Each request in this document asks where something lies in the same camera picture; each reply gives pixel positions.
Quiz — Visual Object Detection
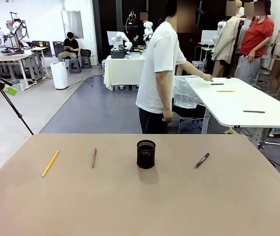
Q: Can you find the table with cream cloth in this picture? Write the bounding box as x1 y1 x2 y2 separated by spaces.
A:
103 54 147 91

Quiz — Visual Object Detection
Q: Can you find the black red marker pen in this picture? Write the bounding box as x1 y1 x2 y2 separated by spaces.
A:
195 152 211 169

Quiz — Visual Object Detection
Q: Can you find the pink pen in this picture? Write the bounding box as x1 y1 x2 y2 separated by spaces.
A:
91 148 98 169

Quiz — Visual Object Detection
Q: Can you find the black floor stand leg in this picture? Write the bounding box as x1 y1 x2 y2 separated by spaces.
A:
266 157 280 174

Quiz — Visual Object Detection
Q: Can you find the person's right forearm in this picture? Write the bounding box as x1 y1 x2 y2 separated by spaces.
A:
156 83 173 112

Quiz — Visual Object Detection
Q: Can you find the black mesh pen holder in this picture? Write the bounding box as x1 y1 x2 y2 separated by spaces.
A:
137 140 156 170

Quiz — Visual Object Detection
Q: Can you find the white air purifier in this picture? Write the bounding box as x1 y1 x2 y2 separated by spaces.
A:
50 61 69 90

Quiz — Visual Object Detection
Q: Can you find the person in red shirt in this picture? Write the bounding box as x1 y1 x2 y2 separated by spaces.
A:
235 0 275 86

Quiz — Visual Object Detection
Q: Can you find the seated person in black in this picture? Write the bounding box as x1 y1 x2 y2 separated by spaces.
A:
57 31 80 62

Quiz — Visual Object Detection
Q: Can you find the white monitor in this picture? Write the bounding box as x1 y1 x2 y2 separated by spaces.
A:
200 29 221 46

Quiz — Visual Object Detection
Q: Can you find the person's right hand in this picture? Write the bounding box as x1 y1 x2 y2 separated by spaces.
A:
161 109 174 123

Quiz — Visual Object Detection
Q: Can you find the person's left forearm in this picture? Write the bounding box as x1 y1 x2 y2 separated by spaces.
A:
184 61 206 80

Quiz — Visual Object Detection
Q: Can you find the grey plastic stool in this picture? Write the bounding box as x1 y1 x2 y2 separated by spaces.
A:
68 59 82 74
81 56 92 69

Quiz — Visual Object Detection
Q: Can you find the white humanoid robot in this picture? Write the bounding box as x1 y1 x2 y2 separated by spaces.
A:
142 21 154 46

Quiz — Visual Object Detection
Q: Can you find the person in white t-shirt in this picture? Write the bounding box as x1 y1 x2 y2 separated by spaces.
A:
135 0 214 135

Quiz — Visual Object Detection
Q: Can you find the white robot with black cables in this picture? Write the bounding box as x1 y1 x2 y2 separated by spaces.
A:
6 11 30 54

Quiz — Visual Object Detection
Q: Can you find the grey equipment box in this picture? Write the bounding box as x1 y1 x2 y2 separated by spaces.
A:
110 48 126 59

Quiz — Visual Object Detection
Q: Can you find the black tripod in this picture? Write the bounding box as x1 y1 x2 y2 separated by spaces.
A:
0 89 34 136

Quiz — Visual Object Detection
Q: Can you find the grey wall panel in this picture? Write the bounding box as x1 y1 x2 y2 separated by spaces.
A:
61 10 84 39

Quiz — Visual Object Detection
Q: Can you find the white side table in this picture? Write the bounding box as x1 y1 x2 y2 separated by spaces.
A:
184 76 280 151

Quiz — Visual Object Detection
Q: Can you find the standing person in black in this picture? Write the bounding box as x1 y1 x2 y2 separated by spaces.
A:
132 12 148 47

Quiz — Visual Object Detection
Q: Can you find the plastic covered black chair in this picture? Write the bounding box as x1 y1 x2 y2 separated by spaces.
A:
171 76 213 135

